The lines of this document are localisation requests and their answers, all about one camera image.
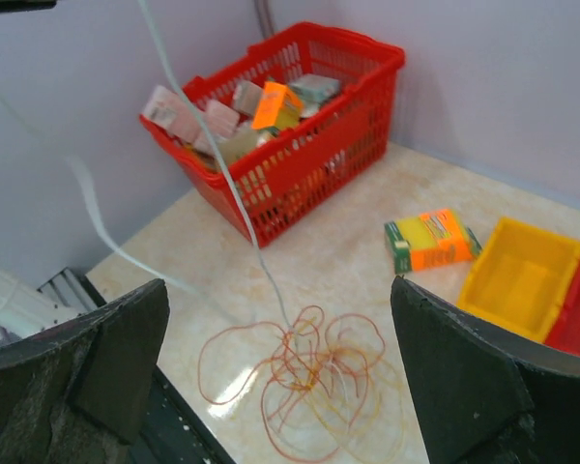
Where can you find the orange green sponge pack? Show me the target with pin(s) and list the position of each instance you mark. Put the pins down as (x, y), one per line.
(430, 240)

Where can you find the orange box in basket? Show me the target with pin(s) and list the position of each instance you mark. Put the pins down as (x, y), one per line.
(279, 108)

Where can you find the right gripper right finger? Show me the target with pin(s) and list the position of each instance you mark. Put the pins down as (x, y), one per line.
(481, 393)

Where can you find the yellow plastic bin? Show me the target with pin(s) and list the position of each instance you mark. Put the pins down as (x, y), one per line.
(520, 279)

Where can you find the pink clear box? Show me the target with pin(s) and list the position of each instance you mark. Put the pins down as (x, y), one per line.
(168, 111)

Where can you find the teal white box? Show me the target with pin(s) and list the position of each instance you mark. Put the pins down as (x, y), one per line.
(315, 88)

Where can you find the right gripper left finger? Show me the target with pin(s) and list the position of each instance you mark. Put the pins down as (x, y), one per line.
(38, 423)

